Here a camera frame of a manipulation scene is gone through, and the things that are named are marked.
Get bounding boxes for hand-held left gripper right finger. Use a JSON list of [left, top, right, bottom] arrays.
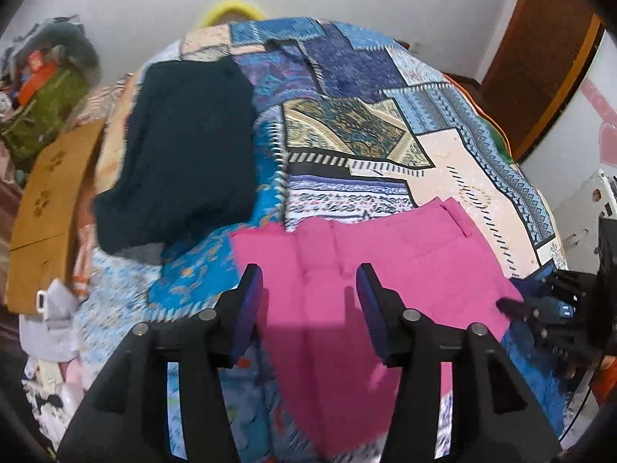
[[356, 263, 562, 463]]

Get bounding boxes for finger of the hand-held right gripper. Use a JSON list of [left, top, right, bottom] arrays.
[[510, 260, 579, 300], [496, 296, 579, 336]]

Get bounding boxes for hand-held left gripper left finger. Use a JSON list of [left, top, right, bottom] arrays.
[[57, 263, 265, 463]]

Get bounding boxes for pink pants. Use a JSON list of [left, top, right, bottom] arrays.
[[230, 197, 524, 459]]

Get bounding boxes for white side table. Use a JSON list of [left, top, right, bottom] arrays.
[[554, 169, 617, 271]]

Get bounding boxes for dark navy folded garment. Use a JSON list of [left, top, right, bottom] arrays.
[[93, 57, 257, 255]]

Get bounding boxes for pile of white papers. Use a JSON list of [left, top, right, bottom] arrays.
[[19, 280, 92, 444]]

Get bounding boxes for patchwork printed blanket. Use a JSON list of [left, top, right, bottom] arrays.
[[72, 17, 570, 463]]

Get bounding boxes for wooden lap desk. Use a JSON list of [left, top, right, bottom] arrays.
[[7, 118, 107, 316]]

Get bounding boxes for brown wooden door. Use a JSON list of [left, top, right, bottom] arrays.
[[482, 0, 603, 155]]

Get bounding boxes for striped cloth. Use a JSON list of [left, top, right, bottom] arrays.
[[77, 74, 140, 126]]

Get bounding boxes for yellow foam arch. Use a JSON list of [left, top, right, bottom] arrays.
[[200, 0, 266, 30]]

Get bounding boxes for orange box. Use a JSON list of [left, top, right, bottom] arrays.
[[19, 53, 54, 104]]

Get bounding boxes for grey plush pillow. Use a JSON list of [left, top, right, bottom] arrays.
[[29, 22, 99, 83]]

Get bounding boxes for pile of grey clothes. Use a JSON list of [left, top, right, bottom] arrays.
[[0, 14, 78, 59]]

